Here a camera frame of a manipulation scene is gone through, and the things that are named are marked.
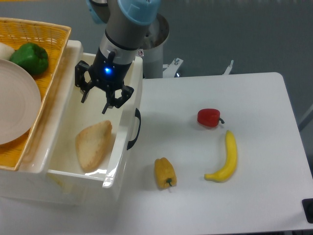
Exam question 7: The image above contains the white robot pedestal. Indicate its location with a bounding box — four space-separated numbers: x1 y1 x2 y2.
137 13 170 79

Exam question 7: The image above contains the yellow bell pepper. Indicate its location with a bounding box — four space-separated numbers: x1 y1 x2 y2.
154 157 177 189

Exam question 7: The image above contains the white round food item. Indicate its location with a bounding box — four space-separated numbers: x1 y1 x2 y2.
0 43 15 61

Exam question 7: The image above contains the yellow banana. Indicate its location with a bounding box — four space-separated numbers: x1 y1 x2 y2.
204 130 238 183

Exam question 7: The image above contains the red bell pepper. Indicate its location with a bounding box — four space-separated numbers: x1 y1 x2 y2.
197 108 224 127

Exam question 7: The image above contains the orange triangle bread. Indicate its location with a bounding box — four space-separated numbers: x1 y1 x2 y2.
75 120 112 173

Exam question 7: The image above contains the pink plate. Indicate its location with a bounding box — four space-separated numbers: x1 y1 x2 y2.
0 60 41 144

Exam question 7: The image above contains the black object at table edge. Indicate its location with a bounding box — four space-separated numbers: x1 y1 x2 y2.
302 198 313 224

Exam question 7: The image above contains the green bell pepper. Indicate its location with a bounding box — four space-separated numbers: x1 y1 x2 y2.
9 43 49 75

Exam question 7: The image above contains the white metal table bracket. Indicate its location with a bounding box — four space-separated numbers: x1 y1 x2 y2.
223 60 234 75

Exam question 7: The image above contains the white open upper drawer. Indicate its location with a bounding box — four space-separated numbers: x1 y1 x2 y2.
48 57 143 188

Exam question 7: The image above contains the white drawer cabinet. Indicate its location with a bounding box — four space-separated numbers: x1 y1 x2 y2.
0 41 122 205

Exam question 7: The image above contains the yellow woven basket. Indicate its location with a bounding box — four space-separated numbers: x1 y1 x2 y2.
0 17 71 171

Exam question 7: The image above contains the black drawer handle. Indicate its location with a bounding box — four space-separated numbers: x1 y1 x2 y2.
127 108 141 150

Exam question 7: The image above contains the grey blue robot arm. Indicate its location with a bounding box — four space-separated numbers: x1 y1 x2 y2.
75 0 160 113

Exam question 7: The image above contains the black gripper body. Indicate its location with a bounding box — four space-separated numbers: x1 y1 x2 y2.
74 50 134 108

